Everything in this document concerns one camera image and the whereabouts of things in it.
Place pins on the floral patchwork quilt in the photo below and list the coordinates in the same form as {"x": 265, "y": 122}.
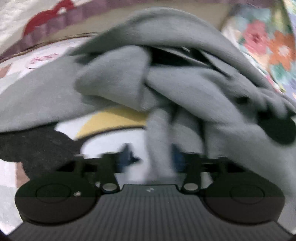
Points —
{"x": 266, "y": 39}

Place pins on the white bear-print quilt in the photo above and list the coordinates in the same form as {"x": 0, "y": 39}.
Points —
{"x": 13, "y": 18}

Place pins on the grey knit sweater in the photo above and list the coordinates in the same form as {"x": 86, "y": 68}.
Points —
{"x": 185, "y": 92}

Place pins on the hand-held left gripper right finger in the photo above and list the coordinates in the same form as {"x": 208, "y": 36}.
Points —
{"x": 178, "y": 158}

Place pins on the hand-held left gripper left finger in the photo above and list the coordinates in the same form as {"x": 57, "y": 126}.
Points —
{"x": 126, "y": 157}

